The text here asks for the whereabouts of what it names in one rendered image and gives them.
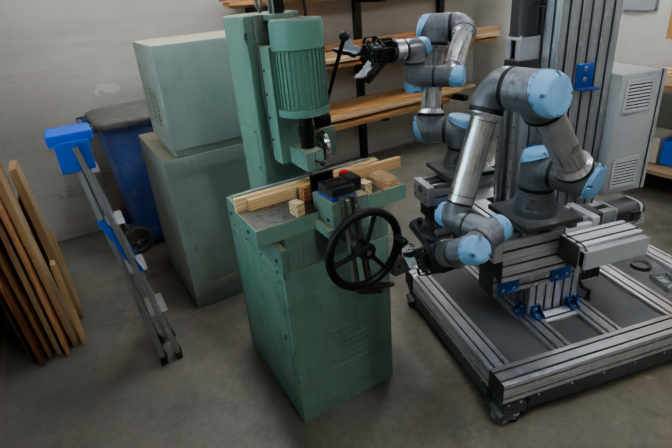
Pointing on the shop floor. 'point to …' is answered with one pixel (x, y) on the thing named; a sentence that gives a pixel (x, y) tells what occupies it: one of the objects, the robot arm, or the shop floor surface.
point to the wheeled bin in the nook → (129, 167)
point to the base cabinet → (316, 327)
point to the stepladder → (110, 224)
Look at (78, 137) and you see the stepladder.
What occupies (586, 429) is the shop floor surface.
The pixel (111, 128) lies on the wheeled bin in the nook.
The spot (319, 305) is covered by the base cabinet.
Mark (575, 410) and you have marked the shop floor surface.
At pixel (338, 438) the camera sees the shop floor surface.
